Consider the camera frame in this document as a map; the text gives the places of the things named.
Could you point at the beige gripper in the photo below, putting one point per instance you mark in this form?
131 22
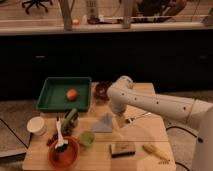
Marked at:
121 120

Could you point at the grey towel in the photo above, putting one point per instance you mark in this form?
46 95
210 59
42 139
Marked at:
103 125

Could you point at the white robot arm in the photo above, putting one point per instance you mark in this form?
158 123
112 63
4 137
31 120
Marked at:
195 113

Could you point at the silver fork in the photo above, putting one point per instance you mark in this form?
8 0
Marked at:
131 119

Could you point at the yellow black sponge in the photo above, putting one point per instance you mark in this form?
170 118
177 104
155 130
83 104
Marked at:
122 148

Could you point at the dark red bowl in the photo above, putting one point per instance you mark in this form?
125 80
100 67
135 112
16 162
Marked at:
101 90

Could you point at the small green cup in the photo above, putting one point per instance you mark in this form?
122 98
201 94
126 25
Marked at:
86 138

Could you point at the green cucumber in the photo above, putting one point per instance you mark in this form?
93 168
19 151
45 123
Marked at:
68 118

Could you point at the yellow corn cob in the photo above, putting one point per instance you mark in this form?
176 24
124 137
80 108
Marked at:
150 148

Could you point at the dark grape bunch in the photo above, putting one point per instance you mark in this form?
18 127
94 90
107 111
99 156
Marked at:
67 133

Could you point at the red orange apple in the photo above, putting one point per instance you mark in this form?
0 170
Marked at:
72 94

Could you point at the white dish brush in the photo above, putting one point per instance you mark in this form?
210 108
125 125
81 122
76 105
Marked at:
62 143

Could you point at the orange bowl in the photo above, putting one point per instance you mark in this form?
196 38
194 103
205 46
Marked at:
67 159

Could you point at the green plastic tray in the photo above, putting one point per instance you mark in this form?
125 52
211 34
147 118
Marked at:
53 96

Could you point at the white paper cup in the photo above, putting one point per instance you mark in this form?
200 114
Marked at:
36 126

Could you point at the small orange object on ledge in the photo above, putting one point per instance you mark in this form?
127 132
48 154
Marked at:
75 22

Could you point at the person in background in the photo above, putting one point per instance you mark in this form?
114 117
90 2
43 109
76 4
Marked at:
142 9

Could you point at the black office chair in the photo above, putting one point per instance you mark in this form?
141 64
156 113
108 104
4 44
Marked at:
29 3

